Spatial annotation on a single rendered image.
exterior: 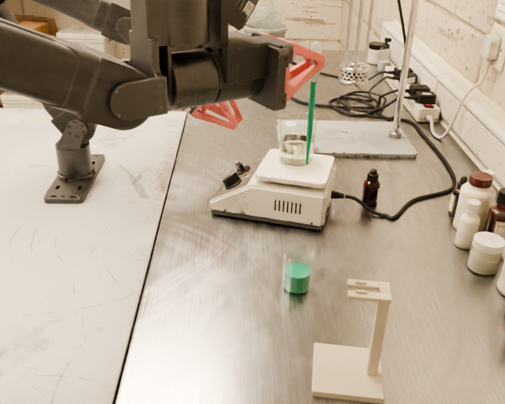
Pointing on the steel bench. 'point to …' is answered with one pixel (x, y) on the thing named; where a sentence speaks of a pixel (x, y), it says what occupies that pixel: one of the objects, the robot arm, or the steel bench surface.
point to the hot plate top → (268, 173)
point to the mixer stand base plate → (359, 139)
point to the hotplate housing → (279, 203)
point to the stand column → (404, 70)
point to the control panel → (240, 178)
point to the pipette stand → (354, 354)
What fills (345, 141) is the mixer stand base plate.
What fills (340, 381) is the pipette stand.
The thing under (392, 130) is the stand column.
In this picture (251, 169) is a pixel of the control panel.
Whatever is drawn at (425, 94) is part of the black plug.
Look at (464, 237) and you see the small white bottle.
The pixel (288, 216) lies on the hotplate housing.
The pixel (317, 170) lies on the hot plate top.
